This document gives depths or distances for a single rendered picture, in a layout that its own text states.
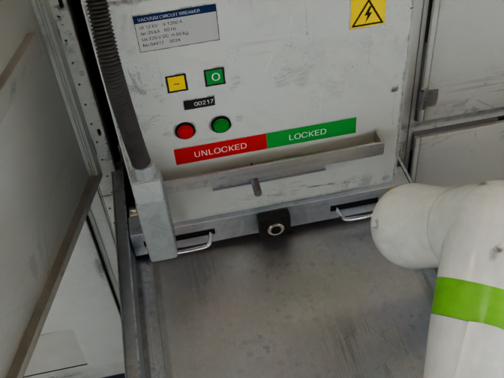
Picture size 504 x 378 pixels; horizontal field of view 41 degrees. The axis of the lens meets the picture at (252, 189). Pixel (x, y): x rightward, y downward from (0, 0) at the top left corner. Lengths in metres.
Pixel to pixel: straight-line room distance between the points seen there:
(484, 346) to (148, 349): 0.61
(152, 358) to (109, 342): 0.80
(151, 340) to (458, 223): 0.60
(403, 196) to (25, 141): 0.67
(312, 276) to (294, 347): 0.16
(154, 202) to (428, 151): 0.81
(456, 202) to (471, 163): 0.90
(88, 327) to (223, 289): 0.73
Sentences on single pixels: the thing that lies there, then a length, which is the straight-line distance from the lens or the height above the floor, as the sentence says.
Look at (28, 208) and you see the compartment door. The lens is 1.27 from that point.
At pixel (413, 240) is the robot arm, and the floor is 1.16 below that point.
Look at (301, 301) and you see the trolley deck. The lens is 1.24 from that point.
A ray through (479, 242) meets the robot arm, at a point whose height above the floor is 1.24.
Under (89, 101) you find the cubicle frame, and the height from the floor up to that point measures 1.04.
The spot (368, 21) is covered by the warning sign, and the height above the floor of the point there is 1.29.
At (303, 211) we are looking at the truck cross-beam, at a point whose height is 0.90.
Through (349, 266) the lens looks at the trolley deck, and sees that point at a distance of 1.29.
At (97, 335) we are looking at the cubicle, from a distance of 1.96.
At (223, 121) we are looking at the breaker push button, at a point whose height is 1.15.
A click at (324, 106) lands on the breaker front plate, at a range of 1.16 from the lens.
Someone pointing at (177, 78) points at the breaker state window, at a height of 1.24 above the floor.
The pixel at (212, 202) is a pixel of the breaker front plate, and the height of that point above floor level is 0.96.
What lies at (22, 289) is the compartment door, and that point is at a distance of 1.28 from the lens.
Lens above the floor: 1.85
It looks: 45 degrees down
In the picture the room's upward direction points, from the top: 6 degrees counter-clockwise
